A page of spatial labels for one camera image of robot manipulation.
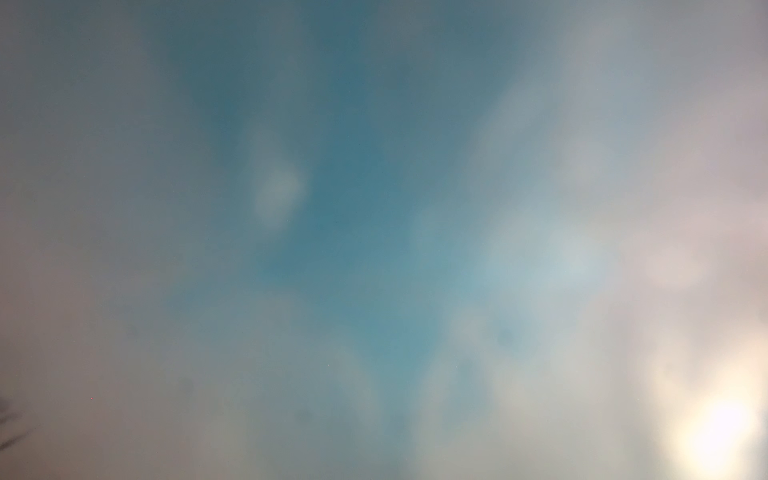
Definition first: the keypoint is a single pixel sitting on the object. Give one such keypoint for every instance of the clear bubble wrap sheet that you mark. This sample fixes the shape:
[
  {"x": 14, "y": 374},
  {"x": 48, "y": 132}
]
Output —
[{"x": 383, "y": 239}]

